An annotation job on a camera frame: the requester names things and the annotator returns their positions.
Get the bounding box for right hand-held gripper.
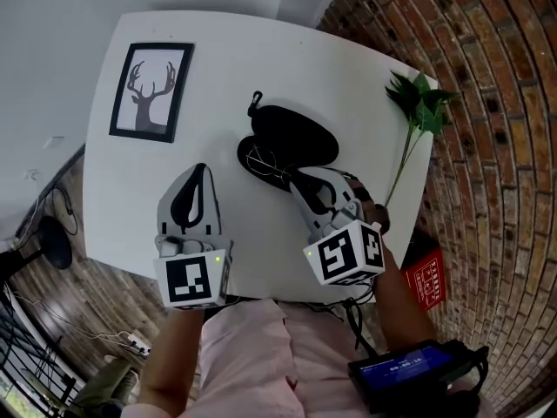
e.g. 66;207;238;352
290;167;386;287

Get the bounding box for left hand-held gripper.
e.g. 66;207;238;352
152;162;236;311

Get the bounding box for thin wire-frame glasses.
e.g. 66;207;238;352
245;145;293;185

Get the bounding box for black glasses case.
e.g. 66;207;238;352
236;90;342;192

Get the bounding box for person's left forearm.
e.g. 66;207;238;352
138;308;206;418

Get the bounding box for person's right forearm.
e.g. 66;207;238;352
372;236;440;357

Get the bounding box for person's right hand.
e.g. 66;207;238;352
339;171;393;235

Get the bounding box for red fire equipment box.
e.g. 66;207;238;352
399;246;450;313

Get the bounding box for black framed deer picture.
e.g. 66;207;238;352
108;41;197;145

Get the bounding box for black floor fan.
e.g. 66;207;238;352
0;214;73;273

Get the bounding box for green artificial leaf sprig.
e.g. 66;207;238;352
383;70;462;206

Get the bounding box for person's pink clothing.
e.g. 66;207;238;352
124;298;372;418

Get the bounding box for white table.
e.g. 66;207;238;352
82;11;440;305

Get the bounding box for black device with blue screen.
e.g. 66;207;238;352
347;339;492;414

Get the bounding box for olive green bag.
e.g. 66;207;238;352
72;356;141;409

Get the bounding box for black metal rack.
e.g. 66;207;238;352
0;293;89;418

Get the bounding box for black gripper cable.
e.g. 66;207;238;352
304;284;380;360

